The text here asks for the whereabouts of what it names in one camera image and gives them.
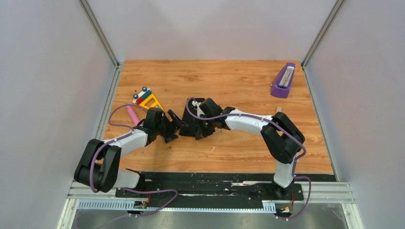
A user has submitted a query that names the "purple metronome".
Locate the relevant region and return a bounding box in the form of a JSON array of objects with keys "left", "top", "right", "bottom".
[{"left": 270, "top": 62, "right": 296, "bottom": 99}]

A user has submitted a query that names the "aluminium frame post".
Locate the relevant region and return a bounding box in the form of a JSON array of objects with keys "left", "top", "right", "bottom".
[
  {"left": 301, "top": 0, "right": 346, "bottom": 69},
  {"left": 78, "top": 0, "right": 120, "bottom": 69}
]

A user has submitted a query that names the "pink cylinder tube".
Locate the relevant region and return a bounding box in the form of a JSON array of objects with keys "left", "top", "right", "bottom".
[{"left": 126, "top": 106, "right": 140, "bottom": 126}]

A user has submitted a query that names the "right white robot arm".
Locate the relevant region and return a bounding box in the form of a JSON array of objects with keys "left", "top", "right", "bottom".
[{"left": 186, "top": 97, "right": 306, "bottom": 199}]

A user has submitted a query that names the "right aluminium frame post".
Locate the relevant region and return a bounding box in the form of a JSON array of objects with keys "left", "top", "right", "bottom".
[{"left": 301, "top": 0, "right": 346, "bottom": 69}]

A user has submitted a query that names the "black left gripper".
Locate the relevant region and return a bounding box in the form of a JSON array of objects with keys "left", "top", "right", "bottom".
[{"left": 155, "top": 110, "right": 188, "bottom": 143}]

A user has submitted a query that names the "black zip tool case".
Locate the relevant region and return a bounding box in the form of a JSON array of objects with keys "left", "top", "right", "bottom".
[{"left": 179, "top": 101, "right": 197, "bottom": 137}]

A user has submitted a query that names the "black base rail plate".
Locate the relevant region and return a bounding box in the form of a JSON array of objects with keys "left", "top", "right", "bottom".
[{"left": 114, "top": 171, "right": 338, "bottom": 209}]

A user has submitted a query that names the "colourful toy block truck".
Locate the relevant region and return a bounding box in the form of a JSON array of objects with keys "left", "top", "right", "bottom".
[{"left": 132, "top": 86, "right": 164, "bottom": 110}]

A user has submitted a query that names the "left aluminium frame post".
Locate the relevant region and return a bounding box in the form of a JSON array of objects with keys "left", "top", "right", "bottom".
[{"left": 78, "top": 0, "right": 120, "bottom": 69}]

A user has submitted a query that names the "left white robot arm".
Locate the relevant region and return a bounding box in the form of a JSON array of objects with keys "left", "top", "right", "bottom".
[{"left": 74, "top": 108, "right": 187, "bottom": 197}]

